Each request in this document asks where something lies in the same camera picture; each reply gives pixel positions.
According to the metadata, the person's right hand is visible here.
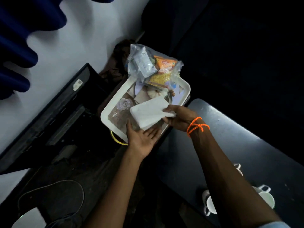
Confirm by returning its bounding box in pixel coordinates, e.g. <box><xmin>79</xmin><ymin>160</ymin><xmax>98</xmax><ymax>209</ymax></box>
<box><xmin>163</xmin><ymin>104</ymin><xmax>202</xmax><ymax>132</ymax></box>

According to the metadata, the person's left hand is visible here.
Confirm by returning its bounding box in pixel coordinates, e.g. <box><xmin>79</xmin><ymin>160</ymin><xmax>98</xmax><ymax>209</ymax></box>
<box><xmin>126</xmin><ymin>121</ymin><xmax>164</xmax><ymax>161</ymax></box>

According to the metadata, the white paper napkin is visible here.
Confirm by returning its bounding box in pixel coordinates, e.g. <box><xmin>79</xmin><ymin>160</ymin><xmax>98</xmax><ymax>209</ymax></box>
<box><xmin>130</xmin><ymin>96</ymin><xmax>177</xmax><ymax>130</ymax></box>

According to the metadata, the person's left forearm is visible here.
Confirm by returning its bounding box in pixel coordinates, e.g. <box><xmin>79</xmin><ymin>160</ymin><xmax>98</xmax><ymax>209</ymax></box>
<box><xmin>83</xmin><ymin>149</ymin><xmax>146</xmax><ymax>228</ymax></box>

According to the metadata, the person's right forearm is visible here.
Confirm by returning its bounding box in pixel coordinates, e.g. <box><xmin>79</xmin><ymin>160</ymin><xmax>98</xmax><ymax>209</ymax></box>
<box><xmin>190</xmin><ymin>126</ymin><xmax>283</xmax><ymax>228</ymax></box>

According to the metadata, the white garlic bulb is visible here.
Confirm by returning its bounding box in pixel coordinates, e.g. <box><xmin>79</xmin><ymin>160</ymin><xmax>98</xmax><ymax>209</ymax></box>
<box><xmin>147</xmin><ymin>87</ymin><xmax>168</xmax><ymax>98</ymax></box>

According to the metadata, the white plastic tray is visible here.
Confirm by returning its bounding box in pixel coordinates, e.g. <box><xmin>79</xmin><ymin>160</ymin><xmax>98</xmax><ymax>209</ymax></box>
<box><xmin>100</xmin><ymin>75</ymin><xmax>191</xmax><ymax>143</ymax></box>

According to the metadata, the yellow snack packet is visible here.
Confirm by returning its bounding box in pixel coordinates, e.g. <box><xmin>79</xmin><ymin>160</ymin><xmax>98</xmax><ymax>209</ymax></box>
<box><xmin>148</xmin><ymin>72</ymin><xmax>172</xmax><ymax>87</ymax></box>

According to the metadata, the white plate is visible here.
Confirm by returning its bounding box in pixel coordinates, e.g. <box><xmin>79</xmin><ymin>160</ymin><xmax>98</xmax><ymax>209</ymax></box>
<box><xmin>134</xmin><ymin>82</ymin><xmax>148</xmax><ymax>98</ymax></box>

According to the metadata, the orange snack packet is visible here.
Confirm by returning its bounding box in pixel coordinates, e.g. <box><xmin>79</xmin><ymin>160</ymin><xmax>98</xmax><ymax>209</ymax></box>
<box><xmin>153</xmin><ymin>56</ymin><xmax>177</xmax><ymax>72</ymax></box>

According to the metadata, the white sachet packet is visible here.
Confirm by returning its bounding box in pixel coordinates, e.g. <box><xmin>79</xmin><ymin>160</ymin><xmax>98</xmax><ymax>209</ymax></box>
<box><xmin>133</xmin><ymin>48</ymin><xmax>158</xmax><ymax>77</ymax></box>

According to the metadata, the clear plastic bag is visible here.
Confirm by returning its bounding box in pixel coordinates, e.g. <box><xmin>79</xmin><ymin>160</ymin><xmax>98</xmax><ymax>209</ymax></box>
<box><xmin>126</xmin><ymin>44</ymin><xmax>184</xmax><ymax>90</ymax></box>

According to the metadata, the brown cloth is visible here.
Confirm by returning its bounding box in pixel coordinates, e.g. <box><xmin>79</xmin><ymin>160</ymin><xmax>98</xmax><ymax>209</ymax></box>
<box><xmin>98</xmin><ymin>39</ymin><xmax>136</xmax><ymax>81</ymax></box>

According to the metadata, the black flat monitor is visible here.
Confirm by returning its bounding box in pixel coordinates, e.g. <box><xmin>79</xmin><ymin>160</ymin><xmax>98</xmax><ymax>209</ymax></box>
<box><xmin>0</xmin><ymin>63</ymin><xmax>127</xmax><ymax>175</ymax></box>

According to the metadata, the blue curtain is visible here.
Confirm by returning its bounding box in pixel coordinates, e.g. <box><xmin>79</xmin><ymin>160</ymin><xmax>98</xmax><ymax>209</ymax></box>
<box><xmin>0</xmin><ymin>0</ymin><xmax>116</xmax><ymax>100</ymax></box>

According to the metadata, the light blue sleeve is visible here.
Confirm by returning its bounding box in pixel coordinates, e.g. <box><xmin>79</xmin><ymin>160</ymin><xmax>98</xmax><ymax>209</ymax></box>
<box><xmin>258</xmin><ymin>221</ymin><xmax>291</xmax><ymax>228</ymax></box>

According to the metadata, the yellow cable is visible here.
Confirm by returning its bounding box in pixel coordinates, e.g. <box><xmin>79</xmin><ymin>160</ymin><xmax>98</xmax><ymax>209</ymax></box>
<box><xmin>110</xmin><ymin>130</ymin><xmax>129</xmax><ymax>146</ymax></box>

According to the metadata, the orange bead bracelet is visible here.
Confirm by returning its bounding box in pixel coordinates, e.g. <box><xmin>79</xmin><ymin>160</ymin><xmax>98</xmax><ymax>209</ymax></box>
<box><xmin>186</xmin><ymin>117</ymin><xmax>210</xmax><ymax>137</ymax></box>

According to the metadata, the white cable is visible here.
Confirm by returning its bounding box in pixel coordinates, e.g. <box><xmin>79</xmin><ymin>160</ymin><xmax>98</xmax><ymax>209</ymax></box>
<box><xmin>17</xmin><ymin>180</ymin><xmax>85</xmax><ymax>222</ymax></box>

